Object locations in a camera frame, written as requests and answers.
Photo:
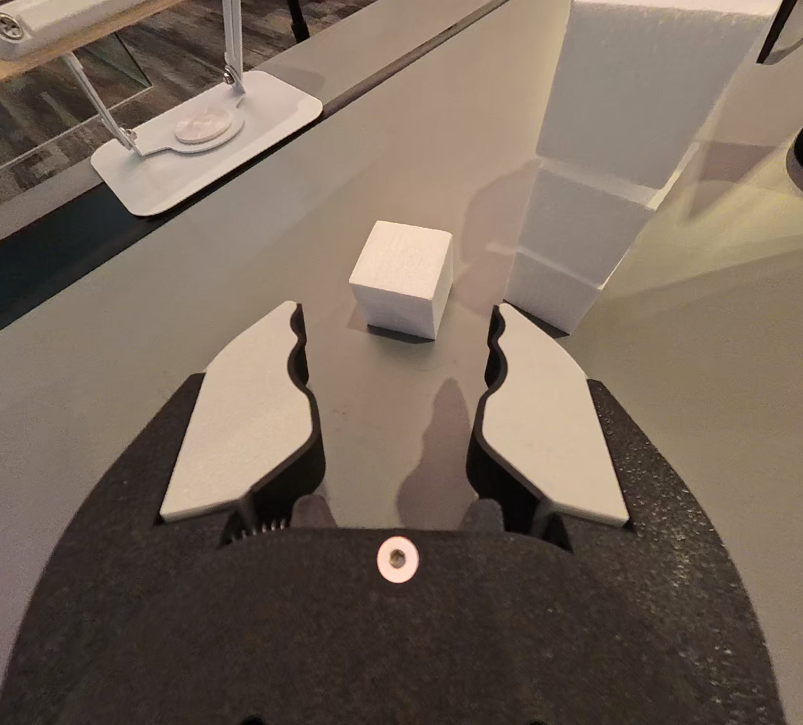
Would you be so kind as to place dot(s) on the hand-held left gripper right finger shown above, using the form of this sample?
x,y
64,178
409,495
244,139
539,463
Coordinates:
x,y
552,430

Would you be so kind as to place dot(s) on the white hard foam cube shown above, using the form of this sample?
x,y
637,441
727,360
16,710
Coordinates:
x,y
577,217
546,292
401,267
646,79

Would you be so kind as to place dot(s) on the wooden book stand white base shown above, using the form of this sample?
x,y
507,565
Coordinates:
x,y
207,160

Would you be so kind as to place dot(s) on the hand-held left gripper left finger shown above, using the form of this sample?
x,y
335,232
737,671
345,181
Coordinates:
x,y
238,424

